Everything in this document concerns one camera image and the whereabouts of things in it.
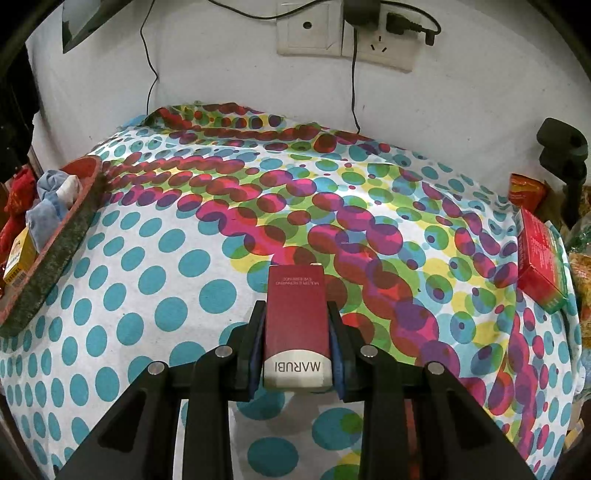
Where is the colourful polka dot bedsheet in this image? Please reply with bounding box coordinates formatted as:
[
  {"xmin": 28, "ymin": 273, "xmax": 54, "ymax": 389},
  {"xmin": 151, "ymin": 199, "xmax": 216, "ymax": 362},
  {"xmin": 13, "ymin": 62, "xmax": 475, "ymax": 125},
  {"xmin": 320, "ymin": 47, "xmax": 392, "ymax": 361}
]
[{"xmin": 1, "ymin": 103, "xmax": 585, "ymax": 479}]

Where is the black power adapter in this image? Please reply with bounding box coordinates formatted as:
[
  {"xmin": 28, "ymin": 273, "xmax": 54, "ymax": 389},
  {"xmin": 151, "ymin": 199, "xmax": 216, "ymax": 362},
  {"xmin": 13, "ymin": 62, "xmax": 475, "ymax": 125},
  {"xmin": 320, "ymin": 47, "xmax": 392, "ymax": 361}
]
[{"xmin": 342, "ymin": 0, "xmax": 381, "ymax": 29}]

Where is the yellow snack bag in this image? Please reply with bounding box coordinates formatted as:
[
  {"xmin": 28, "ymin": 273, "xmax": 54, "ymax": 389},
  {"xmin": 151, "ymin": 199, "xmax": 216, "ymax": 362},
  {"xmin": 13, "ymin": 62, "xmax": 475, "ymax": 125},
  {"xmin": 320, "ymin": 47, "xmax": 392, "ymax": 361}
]
[{"xmin": 566, "ymin": 221, "xmax": 591, "ymax": 324}]

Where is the blue white sock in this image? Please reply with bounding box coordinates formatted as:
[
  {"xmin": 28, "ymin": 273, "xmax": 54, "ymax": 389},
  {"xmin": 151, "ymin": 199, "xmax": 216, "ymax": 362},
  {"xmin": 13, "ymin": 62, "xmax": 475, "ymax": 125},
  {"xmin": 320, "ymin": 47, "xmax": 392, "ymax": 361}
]
[{"xmin": 25, "ymin": 170, "xmax": 82, "ymax": 253}]

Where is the red green box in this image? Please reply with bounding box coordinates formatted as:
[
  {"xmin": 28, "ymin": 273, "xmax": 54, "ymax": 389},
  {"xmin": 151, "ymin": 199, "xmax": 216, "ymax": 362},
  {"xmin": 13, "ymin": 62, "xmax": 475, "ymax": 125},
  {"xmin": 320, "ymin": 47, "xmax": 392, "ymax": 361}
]
[{"xmin": 515, "ymin": 209, "xmax": 568, "ymax": 314}]

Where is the black clamp stand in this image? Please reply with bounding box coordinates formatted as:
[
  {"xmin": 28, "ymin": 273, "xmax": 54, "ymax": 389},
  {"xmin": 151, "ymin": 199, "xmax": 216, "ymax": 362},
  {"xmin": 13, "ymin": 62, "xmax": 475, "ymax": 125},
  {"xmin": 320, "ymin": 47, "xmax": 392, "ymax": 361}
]
[{"xmin": 536, "ymin": 118, "xmax": 589, "ymax": 228}]

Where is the orange snack bag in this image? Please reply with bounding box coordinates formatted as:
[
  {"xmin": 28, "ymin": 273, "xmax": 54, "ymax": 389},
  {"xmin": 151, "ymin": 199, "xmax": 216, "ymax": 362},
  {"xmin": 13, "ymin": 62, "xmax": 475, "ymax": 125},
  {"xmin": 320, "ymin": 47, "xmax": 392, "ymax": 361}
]
[{"xmin": 508, "ymin": 173, "xmax": 549, "ymax": 214}]

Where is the red sock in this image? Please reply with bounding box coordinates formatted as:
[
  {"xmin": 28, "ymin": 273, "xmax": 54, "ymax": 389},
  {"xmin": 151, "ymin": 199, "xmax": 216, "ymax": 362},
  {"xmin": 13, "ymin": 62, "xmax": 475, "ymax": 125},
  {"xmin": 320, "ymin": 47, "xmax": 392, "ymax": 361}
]
[{"xmin": 0, "ymin": 166, "xmax": 37, "ymax": 262}]

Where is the white wall socket plate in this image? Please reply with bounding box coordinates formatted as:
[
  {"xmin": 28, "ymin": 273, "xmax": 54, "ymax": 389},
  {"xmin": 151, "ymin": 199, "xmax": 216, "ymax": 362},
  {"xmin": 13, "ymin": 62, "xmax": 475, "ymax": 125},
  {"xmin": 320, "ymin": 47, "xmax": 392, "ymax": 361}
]
[{"xmin": 276, "ymin": 1, "xmax": 344, "ymax": 57}]

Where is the black plug with cable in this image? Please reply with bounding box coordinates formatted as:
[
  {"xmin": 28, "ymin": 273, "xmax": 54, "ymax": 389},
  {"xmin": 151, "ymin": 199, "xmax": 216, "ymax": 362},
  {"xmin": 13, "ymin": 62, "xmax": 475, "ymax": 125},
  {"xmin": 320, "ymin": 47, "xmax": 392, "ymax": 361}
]
[{"xmin": 382, "ymin": 1, "xmax": 443, "ymax": 46}]

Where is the yellow cartoon box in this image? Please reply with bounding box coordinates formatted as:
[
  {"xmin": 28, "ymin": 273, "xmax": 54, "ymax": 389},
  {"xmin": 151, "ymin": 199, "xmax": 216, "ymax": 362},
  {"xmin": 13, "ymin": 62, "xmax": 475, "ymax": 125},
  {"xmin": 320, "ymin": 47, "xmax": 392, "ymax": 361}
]
[{"xmin": 3, "ymin": 227, "xmax": 37, "ymax": 287}]

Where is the round red tray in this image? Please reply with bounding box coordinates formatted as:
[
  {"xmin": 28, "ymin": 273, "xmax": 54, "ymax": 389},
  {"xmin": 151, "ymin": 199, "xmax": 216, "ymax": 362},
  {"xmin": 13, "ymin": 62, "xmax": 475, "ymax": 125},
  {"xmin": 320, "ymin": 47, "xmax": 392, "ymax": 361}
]
[{"xmin": 0, "ymin": 155, "xmax": 105, "ymax": 338}]

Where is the white power socket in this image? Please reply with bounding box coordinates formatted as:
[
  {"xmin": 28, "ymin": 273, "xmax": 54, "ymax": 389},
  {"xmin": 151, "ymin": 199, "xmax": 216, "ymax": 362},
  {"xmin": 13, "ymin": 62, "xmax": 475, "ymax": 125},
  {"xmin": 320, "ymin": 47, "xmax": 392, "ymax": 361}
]
[{"xmin": 342, "ymin": 5, "xmax": 424, "ymax": 73}]

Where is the thin black cable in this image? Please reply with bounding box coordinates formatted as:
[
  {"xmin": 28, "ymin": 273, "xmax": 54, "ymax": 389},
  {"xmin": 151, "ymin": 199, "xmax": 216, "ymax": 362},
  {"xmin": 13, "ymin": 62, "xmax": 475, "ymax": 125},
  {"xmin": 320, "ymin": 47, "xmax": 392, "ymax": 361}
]
[{"xmin": 138, "ymin": 0, "xmax": 160, "ymax": 116}]

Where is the red Marubi box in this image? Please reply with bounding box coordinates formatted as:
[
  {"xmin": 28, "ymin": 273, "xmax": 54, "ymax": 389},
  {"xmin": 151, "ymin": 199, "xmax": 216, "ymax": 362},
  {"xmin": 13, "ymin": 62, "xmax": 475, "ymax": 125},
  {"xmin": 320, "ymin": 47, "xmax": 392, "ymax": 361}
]
[{"xmin": 263, "ymin": 264, "xmax": 332, "ymax": 391}]

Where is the dark picture frame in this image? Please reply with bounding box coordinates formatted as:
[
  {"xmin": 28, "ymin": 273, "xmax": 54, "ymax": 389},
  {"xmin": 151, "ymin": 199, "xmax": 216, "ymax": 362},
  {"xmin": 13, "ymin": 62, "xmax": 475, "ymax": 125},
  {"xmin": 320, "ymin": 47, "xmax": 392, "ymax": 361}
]
[{"xmin": 62, "ymin": 0, "xmax": 131, "ymax": 53}]

